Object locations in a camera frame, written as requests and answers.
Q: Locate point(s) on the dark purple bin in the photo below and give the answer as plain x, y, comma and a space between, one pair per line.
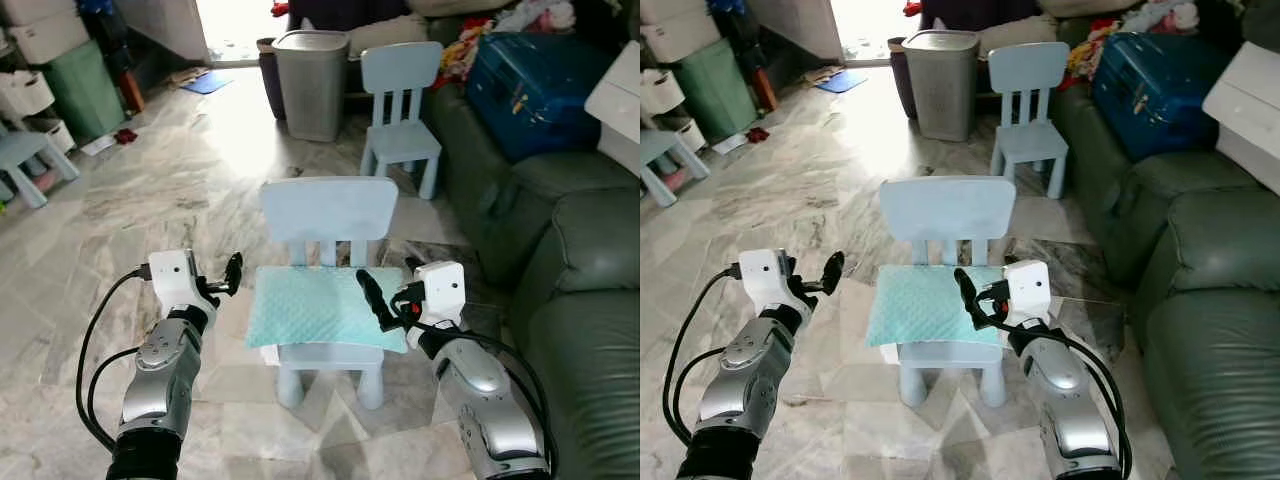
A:
899, 80
268, 80

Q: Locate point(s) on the blue hard suitcase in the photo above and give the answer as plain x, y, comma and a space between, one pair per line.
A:
530, 95
1155, 95

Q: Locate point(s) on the white paper sheet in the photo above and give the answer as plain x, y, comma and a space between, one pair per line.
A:
98, 145
730, 144

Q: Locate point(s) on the grey perforated laundry bin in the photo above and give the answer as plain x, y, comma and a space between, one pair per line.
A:
940, 90
310, 90

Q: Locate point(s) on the small red cloth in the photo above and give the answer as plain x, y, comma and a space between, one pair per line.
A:
126, 136
759, 135

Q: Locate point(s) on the green leather sofa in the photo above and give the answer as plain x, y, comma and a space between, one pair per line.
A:
580, 280
1210, 290

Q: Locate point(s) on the blue floor mat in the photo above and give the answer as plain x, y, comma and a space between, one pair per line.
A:
841, 81
207, 82

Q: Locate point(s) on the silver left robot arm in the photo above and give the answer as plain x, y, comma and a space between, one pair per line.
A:
745, 372
160, 372

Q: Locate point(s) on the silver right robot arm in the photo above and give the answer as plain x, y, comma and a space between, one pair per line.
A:
1070, 400
490, 400

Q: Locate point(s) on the light blue plastic child chair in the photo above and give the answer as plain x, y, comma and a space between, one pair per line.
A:
325, 208
945, 208
1028, 140
400, 140

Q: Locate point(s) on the white box appliance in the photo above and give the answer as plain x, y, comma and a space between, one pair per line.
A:
1245, 115
618, 110

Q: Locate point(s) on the light blue plastic stool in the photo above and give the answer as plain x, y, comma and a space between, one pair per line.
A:
25, 150
658, 150

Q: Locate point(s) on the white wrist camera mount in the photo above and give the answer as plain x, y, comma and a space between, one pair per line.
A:
175, 278
765, 278
1028, 288
440, 290

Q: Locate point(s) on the colourful clothes pile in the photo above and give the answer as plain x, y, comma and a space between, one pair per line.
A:
525, 18
1150, 18

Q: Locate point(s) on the green storage box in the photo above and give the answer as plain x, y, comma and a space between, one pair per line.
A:
718, 95
85, 95

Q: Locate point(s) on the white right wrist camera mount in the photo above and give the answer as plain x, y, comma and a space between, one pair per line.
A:
1028, 288
440, 290

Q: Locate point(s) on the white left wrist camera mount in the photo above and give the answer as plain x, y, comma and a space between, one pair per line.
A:
765, 278
175, 278

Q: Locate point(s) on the mint green plush pillow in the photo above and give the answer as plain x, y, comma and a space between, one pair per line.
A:
310, 305
925, 305

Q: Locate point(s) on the small white plastic container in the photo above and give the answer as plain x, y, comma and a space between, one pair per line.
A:
660, 92
22, 95

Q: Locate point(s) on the white storage box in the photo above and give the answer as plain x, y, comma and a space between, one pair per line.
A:
45, 35
680, 35

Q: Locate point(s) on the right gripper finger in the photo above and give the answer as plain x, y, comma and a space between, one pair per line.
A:
374, 298
968, 295

